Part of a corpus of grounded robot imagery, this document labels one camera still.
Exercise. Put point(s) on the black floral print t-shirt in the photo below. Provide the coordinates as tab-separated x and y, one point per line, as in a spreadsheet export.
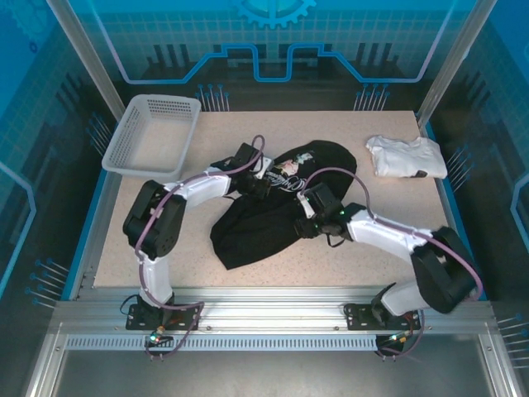
256	231

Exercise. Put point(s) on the left small LED connector board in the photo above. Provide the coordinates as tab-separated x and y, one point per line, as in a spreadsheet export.
157	337

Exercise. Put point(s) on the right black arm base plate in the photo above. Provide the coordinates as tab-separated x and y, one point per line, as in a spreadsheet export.
359	316

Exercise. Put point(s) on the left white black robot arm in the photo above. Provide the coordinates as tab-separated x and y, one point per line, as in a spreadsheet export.
206	188

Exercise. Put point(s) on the right aluminium frame post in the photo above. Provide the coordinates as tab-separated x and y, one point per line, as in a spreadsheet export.
454	54

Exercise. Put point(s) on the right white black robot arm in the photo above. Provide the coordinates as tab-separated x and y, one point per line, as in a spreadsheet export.
380	231

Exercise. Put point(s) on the white perforated plastic basket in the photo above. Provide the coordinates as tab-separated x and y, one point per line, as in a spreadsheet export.
124	140

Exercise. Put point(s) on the right small LED connector board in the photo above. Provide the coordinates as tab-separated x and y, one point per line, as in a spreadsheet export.
396	338

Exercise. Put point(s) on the white folded t-shirt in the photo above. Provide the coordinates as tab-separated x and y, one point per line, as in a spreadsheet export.
401	159

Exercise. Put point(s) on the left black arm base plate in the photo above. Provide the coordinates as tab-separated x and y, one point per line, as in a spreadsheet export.
186	310

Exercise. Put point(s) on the aluminium mounting rail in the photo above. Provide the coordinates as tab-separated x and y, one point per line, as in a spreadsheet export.
268	306

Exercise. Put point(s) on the aluminium frame post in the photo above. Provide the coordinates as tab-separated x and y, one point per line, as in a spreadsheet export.
87	54
454	54

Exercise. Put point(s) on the left aluminium frame post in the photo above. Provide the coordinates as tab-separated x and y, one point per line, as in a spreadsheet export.
87	54

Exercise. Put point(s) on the small led connector board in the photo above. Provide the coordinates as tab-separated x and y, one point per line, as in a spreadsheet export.
396	338
157	337

